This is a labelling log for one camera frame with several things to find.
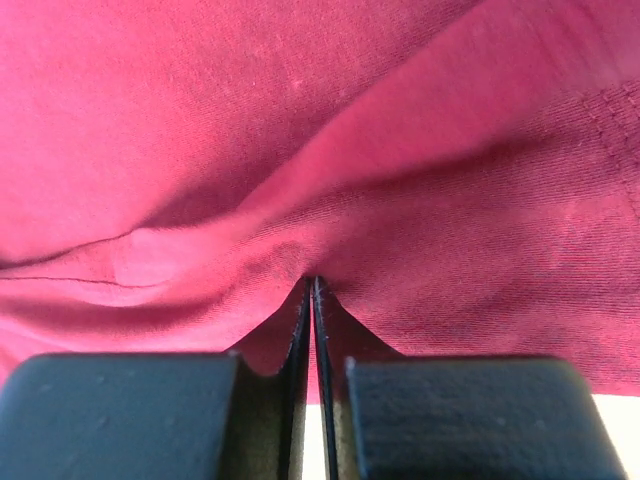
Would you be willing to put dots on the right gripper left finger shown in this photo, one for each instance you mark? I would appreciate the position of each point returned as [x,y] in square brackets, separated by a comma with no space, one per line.
[237,414]

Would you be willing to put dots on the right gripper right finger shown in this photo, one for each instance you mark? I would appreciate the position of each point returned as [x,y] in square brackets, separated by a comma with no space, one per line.
[387,415]

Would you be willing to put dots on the dark red t-shirt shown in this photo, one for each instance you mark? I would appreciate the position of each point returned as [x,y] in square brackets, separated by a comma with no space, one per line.
[464,174]

